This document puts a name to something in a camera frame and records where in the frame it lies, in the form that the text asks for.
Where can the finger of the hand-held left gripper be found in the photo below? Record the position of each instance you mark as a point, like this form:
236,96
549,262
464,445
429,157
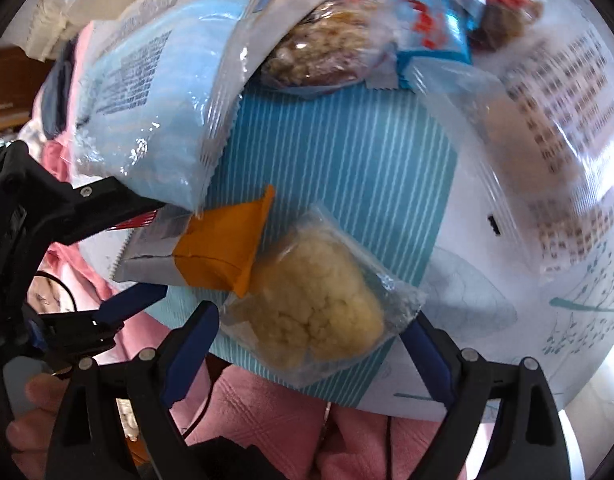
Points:
107,202
132,302

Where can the large blue white packet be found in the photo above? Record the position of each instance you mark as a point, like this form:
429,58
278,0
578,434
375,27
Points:
152,110

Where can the large clear printed packet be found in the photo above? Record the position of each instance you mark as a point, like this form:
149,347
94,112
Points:
552,125

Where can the blue packet with red print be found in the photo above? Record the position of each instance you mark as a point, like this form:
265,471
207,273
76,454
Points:
427,20

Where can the clear red print snack packet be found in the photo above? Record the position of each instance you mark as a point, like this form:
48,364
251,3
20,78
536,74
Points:
512,10

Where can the clear packet yellow pastry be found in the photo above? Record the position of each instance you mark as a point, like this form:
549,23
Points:
312,300

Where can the person's left hand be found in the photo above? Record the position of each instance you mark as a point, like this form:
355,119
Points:
34,435

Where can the clear packet brown crumb cookie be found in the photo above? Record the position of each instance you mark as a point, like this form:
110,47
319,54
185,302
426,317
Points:
327,45

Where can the white cloth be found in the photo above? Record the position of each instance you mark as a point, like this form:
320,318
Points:
62,10

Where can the wooden cabinet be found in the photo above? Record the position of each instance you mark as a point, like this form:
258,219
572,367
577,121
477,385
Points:
12,90

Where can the dark blue cloth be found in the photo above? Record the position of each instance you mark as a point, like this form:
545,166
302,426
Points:
57,95

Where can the orange and white snack packet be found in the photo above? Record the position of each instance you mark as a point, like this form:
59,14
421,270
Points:
217,250

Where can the pink blanket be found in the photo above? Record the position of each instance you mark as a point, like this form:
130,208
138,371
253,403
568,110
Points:
267,420

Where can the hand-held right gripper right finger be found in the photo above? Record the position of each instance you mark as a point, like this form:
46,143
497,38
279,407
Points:
427,357

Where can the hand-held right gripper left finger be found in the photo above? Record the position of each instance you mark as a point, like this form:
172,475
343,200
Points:
192,350

